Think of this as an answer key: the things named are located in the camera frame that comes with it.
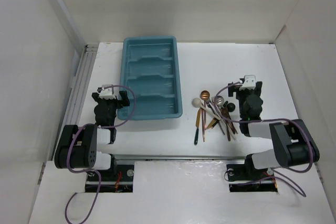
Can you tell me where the silver spoon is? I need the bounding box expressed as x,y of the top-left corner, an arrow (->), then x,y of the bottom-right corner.
215,95 -> 225,108

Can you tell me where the copper fork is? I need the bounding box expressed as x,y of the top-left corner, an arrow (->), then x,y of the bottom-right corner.
221,107 -> 237,141

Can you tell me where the copper spoon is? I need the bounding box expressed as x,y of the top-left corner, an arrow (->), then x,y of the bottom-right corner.
200,90 -> 210,127

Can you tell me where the white spoon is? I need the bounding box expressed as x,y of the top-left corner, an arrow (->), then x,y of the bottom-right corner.
192,98 -> 221,120

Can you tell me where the black spoon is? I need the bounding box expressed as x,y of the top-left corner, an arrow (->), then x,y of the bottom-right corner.
221,101 -> 236,119

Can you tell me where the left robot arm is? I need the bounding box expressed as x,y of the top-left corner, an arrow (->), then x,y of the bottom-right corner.
54,89 -> 130,180

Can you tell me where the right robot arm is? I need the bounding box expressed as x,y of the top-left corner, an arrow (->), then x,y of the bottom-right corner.
228,80 -> 320,179

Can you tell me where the copper knife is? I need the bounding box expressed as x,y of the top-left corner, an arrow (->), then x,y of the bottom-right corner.
201,109 -> 206,142

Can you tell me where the blue plastic cutlery tray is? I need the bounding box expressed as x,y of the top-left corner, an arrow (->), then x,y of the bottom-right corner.
117,36 -> 183,121

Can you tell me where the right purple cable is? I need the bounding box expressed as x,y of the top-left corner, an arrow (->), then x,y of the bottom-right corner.
214,81 -> 316,198

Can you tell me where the purple cable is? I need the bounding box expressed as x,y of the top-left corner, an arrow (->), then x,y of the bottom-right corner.
214,81 -> 316,198
64,84 -> 138,224

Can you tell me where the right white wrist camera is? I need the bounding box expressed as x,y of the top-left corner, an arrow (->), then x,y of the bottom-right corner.
239,74 -> 256,90

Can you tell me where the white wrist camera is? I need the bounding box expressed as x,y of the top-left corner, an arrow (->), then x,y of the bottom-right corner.
239,74 -> 256,90
97,85 -> 116,100

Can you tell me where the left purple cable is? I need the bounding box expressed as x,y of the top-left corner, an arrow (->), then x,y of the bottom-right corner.
64,84 -> 138,224

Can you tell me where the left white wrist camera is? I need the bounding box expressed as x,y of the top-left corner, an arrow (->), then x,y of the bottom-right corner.
97,85 -> 116,100

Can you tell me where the gold knife green handle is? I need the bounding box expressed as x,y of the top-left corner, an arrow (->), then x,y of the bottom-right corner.
194,109 -> 201,145

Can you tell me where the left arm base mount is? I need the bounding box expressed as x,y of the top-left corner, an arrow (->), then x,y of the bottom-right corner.
99,156 -> 135,193

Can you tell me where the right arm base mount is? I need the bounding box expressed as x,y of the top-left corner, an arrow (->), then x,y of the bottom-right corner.
224,164 -> 278,193

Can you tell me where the front aluminium rail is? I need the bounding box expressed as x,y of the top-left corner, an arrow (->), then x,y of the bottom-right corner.
114,154 -> 246,161

